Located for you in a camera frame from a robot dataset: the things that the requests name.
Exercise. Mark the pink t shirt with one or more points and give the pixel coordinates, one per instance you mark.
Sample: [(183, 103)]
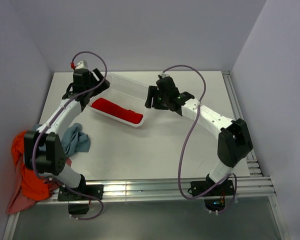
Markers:
[(18, 201)]

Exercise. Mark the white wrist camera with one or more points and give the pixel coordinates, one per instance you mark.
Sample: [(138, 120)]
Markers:
[(80, 65), (163, 75)]

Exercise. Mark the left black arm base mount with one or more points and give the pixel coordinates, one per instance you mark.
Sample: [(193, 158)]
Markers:
[(80, 204)]

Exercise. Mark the blue grey t shirt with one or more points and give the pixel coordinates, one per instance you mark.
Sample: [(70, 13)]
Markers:
[(75, 141)]

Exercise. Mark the white plastic perforated basket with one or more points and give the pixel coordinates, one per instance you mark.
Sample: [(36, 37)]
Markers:
[(127, 93)]

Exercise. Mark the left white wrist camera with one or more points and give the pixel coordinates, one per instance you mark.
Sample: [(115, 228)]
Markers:
[(80, 65)]

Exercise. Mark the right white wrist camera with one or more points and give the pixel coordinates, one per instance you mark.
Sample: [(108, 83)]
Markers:
[(163, 75)]

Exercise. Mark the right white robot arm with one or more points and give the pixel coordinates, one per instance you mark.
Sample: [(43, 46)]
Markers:
[(233, 137)]

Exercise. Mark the aluminium front rail frame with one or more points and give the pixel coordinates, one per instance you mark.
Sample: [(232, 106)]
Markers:
[(153, 210)]

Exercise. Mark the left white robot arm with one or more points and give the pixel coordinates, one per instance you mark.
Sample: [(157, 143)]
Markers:
[(43, 150)]

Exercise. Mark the red t shirt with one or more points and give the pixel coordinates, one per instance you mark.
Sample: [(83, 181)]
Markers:
[(117, 111)]

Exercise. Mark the orange t shirt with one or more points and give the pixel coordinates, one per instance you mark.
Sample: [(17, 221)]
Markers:
[(31, 186)]

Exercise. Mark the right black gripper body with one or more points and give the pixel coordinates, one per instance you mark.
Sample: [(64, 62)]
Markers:
[(162, 100)]

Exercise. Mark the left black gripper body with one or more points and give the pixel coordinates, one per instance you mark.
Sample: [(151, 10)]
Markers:
[(94, 82)]

